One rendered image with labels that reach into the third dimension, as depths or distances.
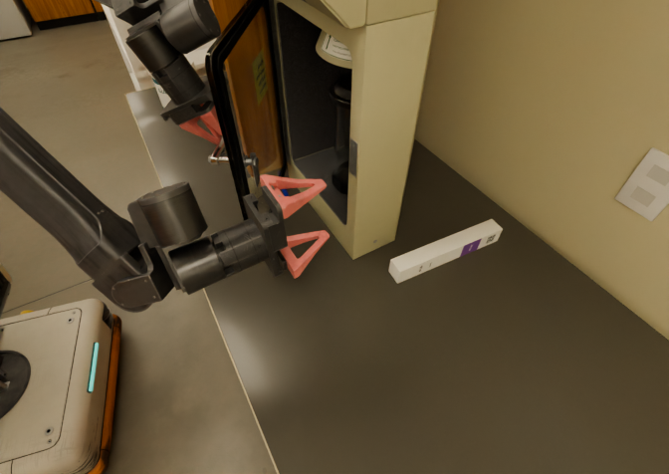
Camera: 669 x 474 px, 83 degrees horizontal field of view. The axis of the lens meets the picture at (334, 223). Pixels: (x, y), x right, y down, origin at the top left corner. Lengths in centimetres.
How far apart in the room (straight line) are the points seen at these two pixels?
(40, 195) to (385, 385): 55
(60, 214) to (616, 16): 84
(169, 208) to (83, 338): 131
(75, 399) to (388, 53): 144
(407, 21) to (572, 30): 37
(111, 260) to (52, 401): 119
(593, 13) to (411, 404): 71
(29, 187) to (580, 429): 82
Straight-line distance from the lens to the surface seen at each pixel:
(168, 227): 45
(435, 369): 71
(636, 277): 94
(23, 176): 53
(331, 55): 66
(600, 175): 88
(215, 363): 179
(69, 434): 158
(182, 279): 46
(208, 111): 64
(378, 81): 57
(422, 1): 57
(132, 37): 65
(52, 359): 173
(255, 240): 47
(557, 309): 86
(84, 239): 51
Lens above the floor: 158
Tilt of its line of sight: 47 degrees down
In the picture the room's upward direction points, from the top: straight up
